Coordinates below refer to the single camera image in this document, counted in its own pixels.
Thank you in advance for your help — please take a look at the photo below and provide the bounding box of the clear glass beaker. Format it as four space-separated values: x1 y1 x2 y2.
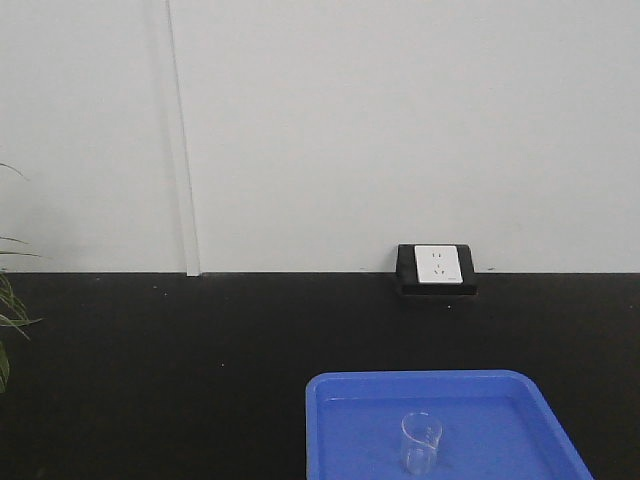
401 412 444 476

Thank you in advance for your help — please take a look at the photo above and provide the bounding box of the blue plastic tray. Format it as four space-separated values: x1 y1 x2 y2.
306 370 592 479

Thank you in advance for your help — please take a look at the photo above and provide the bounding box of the white socket in black box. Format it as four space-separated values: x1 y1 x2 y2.
395 244 478 296

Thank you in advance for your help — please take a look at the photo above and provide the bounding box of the white wall conduit strip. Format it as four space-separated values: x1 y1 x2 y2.
165 1 202 277

